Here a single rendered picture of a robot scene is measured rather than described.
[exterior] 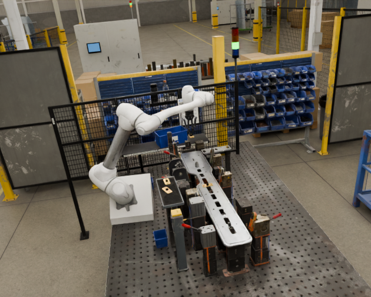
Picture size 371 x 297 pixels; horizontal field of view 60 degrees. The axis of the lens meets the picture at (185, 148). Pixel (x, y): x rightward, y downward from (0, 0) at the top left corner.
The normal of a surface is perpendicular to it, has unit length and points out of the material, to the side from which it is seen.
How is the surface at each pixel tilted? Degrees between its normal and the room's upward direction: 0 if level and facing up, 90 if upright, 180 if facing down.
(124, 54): 90
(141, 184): 44
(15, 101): 91
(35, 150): 90
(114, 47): 90
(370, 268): 0
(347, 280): 0
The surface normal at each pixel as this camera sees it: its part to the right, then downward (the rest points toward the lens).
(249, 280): -0.08, -0.90
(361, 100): 0.10, 0.41
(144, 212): -0.01, -0.37
